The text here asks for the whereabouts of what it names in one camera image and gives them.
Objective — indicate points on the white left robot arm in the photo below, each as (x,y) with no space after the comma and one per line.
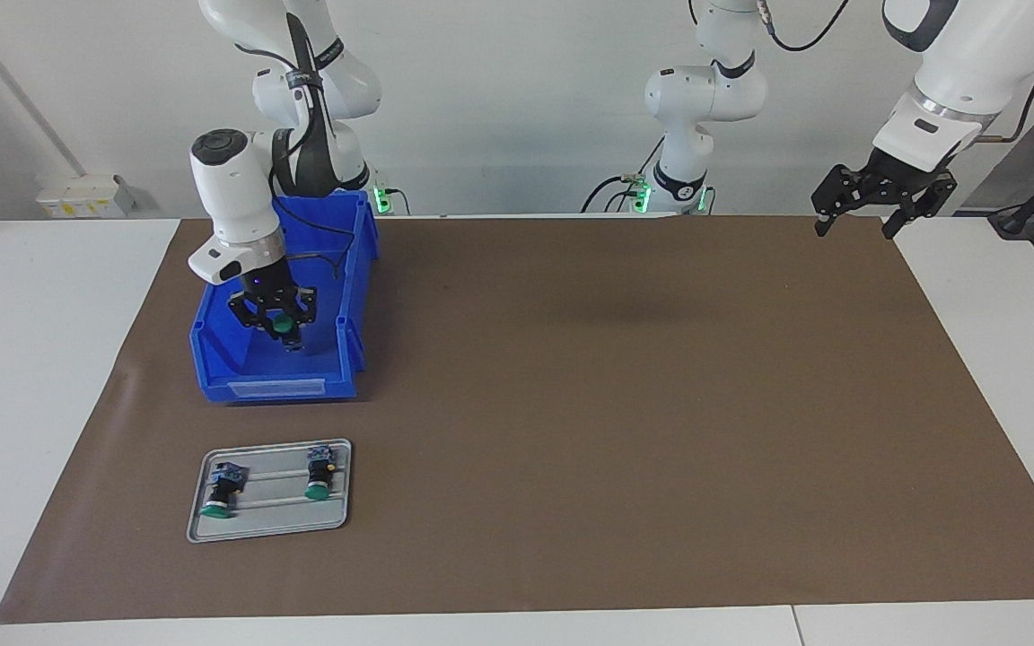
(966,54)

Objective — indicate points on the blue plastic storage bin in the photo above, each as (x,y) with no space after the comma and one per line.
(221,377)

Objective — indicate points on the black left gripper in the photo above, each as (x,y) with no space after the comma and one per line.
(898,175)

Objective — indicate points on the brown table mat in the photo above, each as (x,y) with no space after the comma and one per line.
(526,467)

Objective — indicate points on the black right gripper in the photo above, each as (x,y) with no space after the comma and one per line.
(264,283)

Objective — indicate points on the green capped push button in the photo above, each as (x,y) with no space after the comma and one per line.
(228,489)
(282,323)
(318,475)

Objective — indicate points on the grey metal tray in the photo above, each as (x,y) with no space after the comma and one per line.
(275,520)

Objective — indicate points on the white power strip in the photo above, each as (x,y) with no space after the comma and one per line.
(77,197)

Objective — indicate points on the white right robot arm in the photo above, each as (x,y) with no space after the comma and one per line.
(230,206)

